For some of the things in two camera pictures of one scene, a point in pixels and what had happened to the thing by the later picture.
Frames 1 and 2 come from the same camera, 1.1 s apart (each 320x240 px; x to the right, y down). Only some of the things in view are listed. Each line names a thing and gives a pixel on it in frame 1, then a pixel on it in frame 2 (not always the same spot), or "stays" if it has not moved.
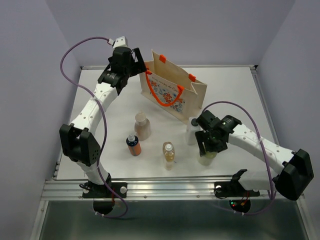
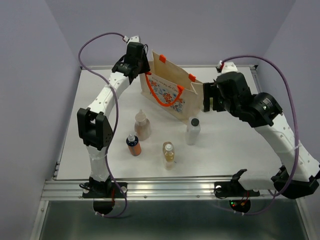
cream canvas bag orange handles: x=170 y=89 stays
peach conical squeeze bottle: x=142 y=126 stays
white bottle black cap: x=192 y=128 stays
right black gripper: x=201 y=137 → x=210 y=89
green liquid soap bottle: x=207 y=159 → x=211 y=103
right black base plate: x=224 y=189 stays
